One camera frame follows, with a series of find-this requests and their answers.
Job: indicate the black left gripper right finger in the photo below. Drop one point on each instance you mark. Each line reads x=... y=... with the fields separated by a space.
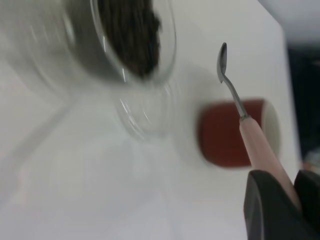
x=311 y=195

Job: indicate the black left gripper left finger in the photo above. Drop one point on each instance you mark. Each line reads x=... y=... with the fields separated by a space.
x=270 y=215

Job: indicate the red ceramic mug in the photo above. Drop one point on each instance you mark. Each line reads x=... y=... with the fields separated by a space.
x=222 y=135

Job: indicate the dark coffee beans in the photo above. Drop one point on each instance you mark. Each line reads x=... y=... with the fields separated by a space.
x=135 y=37

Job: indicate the small clear glass dish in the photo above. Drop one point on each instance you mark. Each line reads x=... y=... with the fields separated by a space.
x=147 y=117

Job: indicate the clear double-wall glass cup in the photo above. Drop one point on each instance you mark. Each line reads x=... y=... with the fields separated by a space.
x=75 y=37

